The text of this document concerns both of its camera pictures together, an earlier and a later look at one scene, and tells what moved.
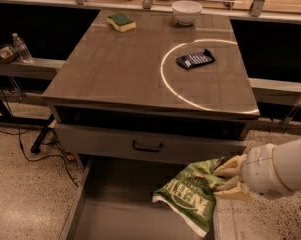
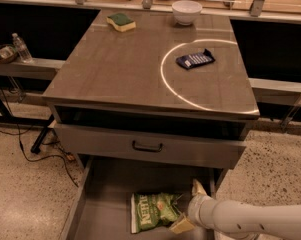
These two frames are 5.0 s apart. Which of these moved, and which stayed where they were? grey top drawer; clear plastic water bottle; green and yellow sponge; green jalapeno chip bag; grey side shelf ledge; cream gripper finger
Moved: cream gripper finger; green jalapeno chip bag
Stayed: grey top drawer; grey side shelf ledge; green and yellow sponge; clear plastic water bottle
